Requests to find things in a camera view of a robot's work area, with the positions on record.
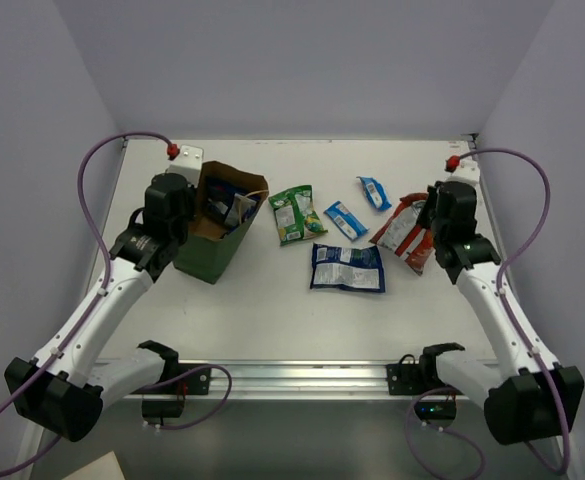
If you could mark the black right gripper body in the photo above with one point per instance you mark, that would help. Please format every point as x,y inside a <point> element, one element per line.
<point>427,217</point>

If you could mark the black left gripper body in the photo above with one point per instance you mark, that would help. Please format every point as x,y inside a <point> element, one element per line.
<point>185,198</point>

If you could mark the red snack packet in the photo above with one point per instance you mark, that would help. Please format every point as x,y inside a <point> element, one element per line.
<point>404,236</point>

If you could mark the green paper bag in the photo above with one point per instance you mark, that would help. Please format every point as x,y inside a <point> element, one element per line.
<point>210,246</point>

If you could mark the blue M&M's candy packet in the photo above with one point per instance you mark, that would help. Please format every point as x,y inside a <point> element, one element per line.
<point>345,221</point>

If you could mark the dark blue cookie packet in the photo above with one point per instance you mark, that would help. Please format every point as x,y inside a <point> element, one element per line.
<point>347,269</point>

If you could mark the green snack packet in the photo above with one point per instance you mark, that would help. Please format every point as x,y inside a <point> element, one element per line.
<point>295,216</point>

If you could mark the dark blue snack packet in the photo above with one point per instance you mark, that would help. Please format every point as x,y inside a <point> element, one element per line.
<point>220,197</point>

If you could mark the dark blue pretzel packet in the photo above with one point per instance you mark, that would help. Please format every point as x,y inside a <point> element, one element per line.
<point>238,208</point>

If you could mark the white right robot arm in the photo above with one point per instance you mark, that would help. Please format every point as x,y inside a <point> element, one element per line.
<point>530,395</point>

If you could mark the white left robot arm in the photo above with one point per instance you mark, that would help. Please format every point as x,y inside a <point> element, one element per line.
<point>61,388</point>

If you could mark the light wooden board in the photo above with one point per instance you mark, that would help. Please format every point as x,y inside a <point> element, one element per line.
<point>106,467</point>

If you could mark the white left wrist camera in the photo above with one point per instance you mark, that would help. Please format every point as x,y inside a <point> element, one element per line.
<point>188,163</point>

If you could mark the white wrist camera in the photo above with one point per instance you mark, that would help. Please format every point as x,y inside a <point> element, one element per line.
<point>188,163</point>
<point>463,170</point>

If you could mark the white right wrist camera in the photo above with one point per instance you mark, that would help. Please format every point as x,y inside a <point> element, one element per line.
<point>463,170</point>

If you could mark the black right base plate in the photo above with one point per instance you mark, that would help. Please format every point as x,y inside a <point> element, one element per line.
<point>404,377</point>

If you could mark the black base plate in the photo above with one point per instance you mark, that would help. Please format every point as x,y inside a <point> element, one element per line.
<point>184,379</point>
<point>404,377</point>

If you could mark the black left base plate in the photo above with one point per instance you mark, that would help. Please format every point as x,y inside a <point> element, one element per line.
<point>184,379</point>

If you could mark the aluminium mounting rail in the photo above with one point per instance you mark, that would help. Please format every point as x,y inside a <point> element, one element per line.
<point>296,380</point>

